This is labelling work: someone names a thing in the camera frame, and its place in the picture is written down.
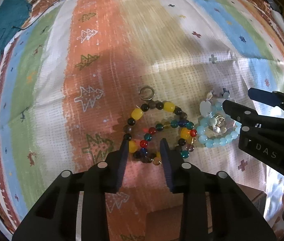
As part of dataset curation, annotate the colourful striped blanket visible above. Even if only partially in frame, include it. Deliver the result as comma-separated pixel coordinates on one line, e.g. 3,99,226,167
0,0,284,238

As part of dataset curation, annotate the multicolour small bead bracelet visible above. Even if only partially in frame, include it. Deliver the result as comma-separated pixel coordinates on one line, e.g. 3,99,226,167
139,120,198,159

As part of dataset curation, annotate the light blue bead bracelet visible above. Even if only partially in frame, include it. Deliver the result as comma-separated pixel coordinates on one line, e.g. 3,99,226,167
196,100,243,149

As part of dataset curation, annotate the yellow and dark bead bracelet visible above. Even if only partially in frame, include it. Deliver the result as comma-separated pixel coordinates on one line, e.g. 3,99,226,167
123,101,193,166

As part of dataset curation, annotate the silver ring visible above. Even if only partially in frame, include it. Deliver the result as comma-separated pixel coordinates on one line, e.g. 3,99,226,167
138,86,156,101

